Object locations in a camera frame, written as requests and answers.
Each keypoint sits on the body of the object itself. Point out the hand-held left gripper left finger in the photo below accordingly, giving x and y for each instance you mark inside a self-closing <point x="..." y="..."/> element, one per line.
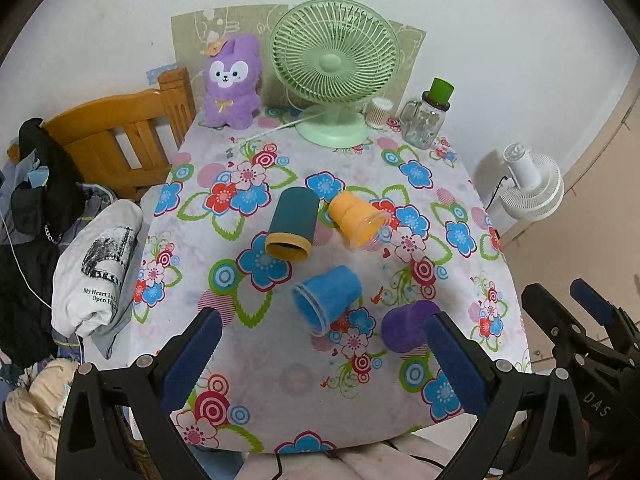
<point x="192" y="360"/>

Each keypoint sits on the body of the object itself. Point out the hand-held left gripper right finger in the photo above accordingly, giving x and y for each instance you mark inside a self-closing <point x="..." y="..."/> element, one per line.
<point x="457" y="362"/>

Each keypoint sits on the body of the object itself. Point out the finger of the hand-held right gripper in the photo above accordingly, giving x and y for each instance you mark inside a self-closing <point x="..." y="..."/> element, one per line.
<point x="595" y="302"/>
<point x="555" y="317"/>

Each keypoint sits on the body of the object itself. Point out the blue cup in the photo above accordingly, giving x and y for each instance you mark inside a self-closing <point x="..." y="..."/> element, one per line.
<point x="330" y="297"/>

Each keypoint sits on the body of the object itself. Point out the purple cup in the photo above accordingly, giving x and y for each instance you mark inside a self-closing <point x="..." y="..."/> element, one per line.
<point x="405" y="325"/>

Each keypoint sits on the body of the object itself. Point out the dark teal cup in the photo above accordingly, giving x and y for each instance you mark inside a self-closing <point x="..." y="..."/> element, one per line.
<point x="292" y="217"/>

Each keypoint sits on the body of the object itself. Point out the orange cup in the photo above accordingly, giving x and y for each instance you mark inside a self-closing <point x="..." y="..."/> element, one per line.
<point x="352" y="215"/>

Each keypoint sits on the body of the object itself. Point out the floral tablecloth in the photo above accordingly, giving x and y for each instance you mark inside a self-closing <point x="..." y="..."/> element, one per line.
<point x="300" y="375"/>

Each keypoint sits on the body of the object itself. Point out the white fan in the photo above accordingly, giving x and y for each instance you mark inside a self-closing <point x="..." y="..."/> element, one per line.
<point x="532" y="182"/>

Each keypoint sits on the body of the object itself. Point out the white printed shirt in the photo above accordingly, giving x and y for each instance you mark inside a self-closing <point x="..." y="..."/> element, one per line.
<point x="95" y="265"/>

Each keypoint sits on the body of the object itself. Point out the beige cloth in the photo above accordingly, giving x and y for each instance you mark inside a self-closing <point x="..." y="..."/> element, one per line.
<point x="42" y="390"/>

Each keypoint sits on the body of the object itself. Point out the black jacket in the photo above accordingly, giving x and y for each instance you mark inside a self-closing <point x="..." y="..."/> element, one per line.
<point x="35" y="260"/>

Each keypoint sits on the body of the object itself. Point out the glass jar with green lid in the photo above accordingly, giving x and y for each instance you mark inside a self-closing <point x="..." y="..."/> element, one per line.
<point x="424" y="117"/>

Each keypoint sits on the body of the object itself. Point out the wooden chair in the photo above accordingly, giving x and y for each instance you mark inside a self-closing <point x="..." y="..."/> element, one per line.
<point x="107" y="120"/>

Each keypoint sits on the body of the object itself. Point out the cotton swab container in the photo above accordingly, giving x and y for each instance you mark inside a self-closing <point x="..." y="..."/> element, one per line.
<point x="378" y="112"/>

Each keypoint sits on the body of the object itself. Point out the purple plush toy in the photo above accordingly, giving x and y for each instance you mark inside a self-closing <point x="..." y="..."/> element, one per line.
<point x="231" y="92"/>

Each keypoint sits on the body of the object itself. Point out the green desk fan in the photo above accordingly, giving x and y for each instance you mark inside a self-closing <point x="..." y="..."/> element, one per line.
<point x="330" y="62"/>

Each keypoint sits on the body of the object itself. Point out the blue wall tape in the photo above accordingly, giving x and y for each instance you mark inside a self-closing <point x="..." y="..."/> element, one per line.
<point x="160" y="72"/>

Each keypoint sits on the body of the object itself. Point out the beige wall poster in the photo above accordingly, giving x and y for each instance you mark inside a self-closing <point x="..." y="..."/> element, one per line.
<point x="195" y="30"/>

